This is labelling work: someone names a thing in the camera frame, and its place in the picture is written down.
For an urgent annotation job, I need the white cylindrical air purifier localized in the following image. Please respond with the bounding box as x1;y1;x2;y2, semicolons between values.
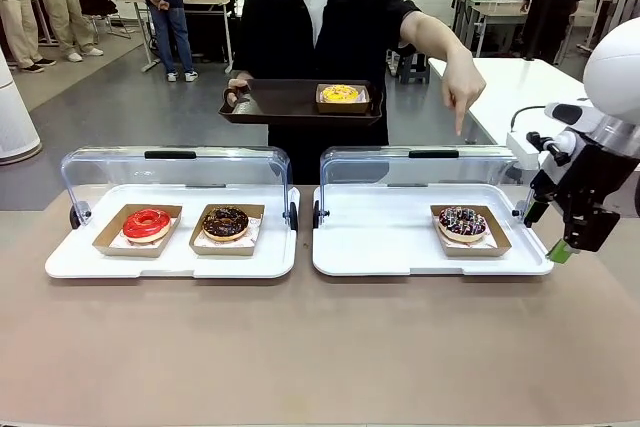
0;44;43;167

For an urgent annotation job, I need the white display case base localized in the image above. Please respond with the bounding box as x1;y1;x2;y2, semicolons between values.
44;183;301;280
312;183;555;278

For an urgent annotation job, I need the red glazed donut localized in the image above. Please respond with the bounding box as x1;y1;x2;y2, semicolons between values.
122;207;173;243

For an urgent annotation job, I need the person's left hand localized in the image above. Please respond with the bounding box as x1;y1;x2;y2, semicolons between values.
440;52;487;137

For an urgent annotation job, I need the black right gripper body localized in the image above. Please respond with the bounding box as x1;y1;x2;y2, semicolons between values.
562;141;640;221

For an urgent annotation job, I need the bystander in beige trousers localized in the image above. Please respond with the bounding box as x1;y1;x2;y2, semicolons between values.
0;0;58;74

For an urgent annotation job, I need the kraft paper donut box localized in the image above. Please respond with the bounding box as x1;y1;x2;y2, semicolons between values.
188;203;266;257
92;203;184;259

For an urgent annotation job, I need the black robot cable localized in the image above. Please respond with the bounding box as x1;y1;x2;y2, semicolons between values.
510;105;549;131

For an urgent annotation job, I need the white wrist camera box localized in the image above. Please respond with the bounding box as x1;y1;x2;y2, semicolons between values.
506;130;542;171

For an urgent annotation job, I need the chocolate sprinkled donut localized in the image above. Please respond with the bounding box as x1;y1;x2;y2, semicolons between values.
430;204;513;258

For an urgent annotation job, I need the person's left forearm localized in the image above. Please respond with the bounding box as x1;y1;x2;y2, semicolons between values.
399;10;475;64

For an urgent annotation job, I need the chocolate donut with sprinkles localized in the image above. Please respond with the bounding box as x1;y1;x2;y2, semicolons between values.
201;205;250;242

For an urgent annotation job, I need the dark grey step stool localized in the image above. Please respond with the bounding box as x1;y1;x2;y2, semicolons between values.
398;44;432;86

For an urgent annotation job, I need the bystander in khaki trousers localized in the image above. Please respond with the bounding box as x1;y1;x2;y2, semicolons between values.
34;0;105;63

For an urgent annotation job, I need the person's torso in black shirt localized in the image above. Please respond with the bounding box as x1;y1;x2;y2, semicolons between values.
232;0;424;186

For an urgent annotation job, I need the dark brown serving tray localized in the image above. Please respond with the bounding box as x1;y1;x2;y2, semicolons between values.
217;78;385;127

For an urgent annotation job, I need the grey background workbench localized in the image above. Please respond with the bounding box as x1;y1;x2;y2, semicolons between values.
449;0;532;58

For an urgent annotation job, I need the clear display case lid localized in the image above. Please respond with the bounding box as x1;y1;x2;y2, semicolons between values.
60;145;299;232
313;145;542;229

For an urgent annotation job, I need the dark donut with white drizzle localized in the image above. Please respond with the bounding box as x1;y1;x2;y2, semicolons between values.
437;205;488;243

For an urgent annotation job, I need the person's right hand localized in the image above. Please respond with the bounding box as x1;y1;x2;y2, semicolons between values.
223;77;251;107

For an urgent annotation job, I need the white rectangular table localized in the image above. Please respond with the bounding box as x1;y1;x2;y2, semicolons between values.
428;56;640;221

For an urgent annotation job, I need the yellow glazed sprinkle donut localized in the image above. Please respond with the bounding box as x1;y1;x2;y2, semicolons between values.
320;84;360;104

